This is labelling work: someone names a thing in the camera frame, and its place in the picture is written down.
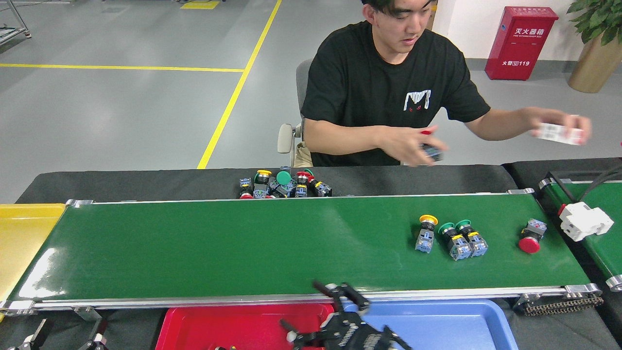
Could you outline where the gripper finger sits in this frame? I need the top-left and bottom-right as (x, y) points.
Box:
(80, 318), (110, 350)
(7, 318), (49, 350)

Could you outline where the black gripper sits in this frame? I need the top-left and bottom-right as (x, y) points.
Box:
(279, 280), (411, 350)

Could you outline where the green push button switch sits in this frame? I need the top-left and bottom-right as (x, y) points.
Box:
(438, 222), (473, 262)
(455, 220), (489, 258)

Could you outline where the red mushroom button switch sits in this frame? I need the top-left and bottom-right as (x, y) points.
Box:
(518, 219), (548, 254)

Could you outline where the white circuit breaker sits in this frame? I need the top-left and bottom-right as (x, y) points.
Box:
(536, 122), (585, 146)
(558, 202), (615, 242)

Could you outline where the yellow tray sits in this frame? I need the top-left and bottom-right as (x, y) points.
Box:
(0, 203), (67, 321)

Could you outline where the green conveyor belt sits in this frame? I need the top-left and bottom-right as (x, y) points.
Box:
(0, 188), (603, 316)
(538, 177), (622, 292)

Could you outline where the person's right hand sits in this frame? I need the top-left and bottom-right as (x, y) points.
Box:
(384, 125), (440, 167)

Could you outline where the person's left hand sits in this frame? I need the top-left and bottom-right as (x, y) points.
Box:
(527, 108), (592, 145)

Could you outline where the red plastic bin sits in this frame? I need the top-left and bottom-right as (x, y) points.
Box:
(155, 304), (336, 350)

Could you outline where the blue plastic bin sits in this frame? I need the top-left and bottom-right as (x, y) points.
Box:
(340, 299), (519, 350)

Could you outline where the black table cover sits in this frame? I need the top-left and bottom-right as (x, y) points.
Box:
(0, 164), (620, 350)
(502, 157), (622, 336)

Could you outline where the person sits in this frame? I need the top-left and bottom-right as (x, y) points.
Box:
(300, 0), (592, 168)

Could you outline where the red fire extinguisher cabinet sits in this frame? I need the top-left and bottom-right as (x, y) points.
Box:
(484, 6), (559, 81)

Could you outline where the potted green plant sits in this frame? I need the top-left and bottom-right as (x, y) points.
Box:
(566, 0), (622, 94)

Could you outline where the black drive chain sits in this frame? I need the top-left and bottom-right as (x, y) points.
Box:
(522, 296), (605, 316)

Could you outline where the black cable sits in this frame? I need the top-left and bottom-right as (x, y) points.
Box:
(544, 168), (622, 202)

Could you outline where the metal rack frame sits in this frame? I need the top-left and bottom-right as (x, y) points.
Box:
(0, 0), (32, 44)

